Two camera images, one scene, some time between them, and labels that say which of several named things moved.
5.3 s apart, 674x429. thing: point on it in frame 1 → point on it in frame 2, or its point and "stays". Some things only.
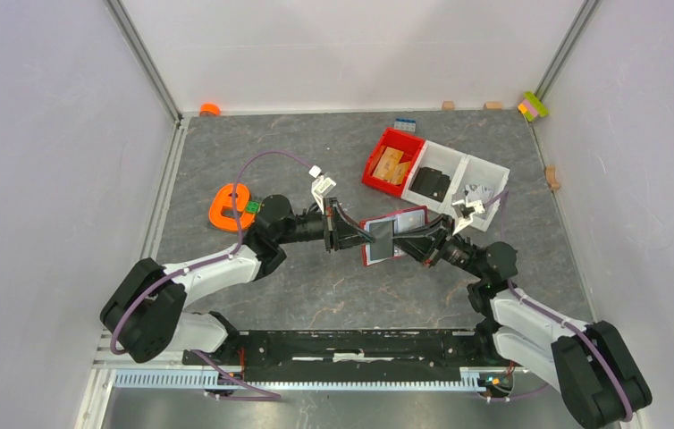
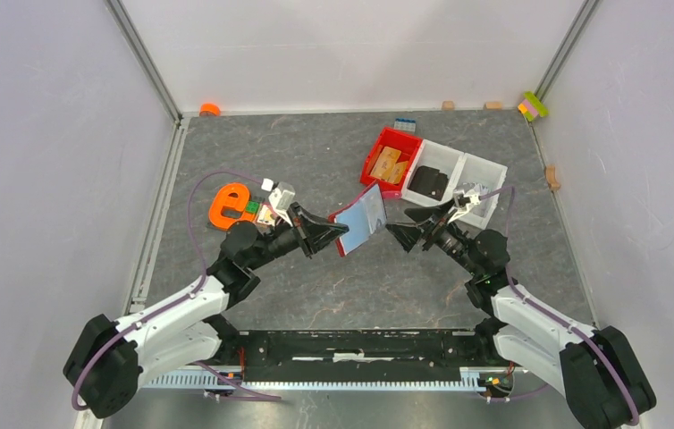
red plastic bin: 391,161 stays
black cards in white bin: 431,183 stays
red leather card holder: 383,230 → 364,216
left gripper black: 343,224 → 318,236
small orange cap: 209,110 stays
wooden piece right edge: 551,177 stays
